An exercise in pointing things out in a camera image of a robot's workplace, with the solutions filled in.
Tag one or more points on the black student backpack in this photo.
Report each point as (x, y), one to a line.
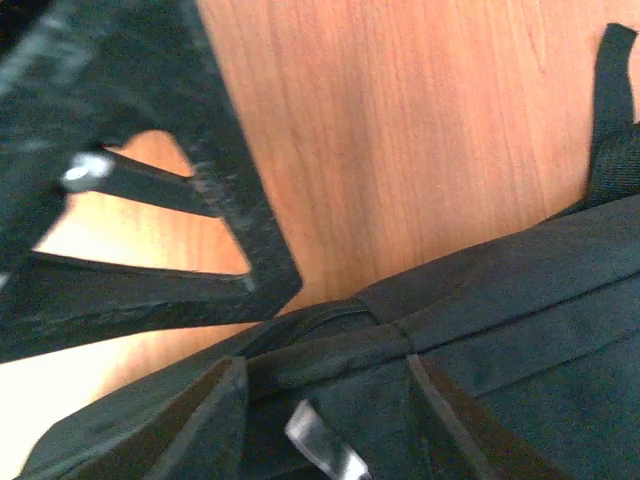
(540, 328)

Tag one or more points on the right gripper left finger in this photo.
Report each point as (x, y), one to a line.
(198, 434)

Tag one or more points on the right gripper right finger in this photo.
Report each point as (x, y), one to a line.
(450, 436)

